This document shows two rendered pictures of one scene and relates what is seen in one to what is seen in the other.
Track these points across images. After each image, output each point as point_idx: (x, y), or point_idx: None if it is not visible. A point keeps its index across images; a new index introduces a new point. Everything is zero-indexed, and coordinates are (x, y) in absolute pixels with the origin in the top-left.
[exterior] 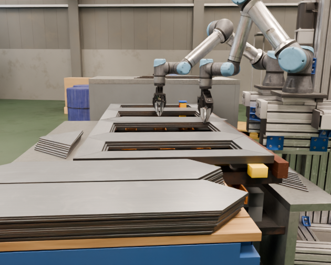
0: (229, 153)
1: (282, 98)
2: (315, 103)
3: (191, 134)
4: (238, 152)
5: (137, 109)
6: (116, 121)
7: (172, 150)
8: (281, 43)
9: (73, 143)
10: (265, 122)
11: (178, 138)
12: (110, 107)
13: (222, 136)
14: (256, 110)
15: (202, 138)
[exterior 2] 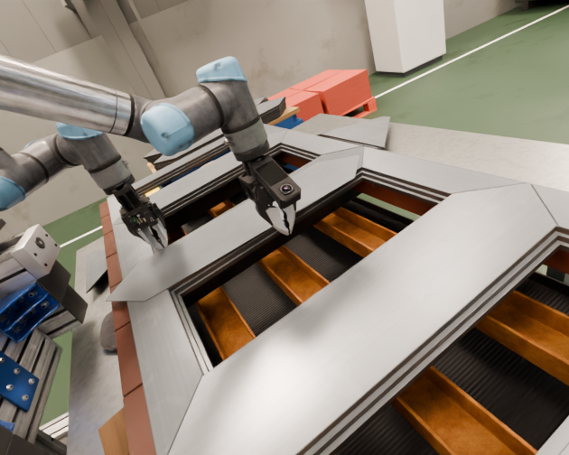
0: (143, 181)
1: None
2: None
3: (181, 190)
4: (135, 186)
5: (447, 252)
6: (322, 159)
7: (210, 192)
8: None
9: (329, 136)
10: (54, 264)
11: (193, 176)
12: None
13: None
14: (44, 261)
15: (166, 189)
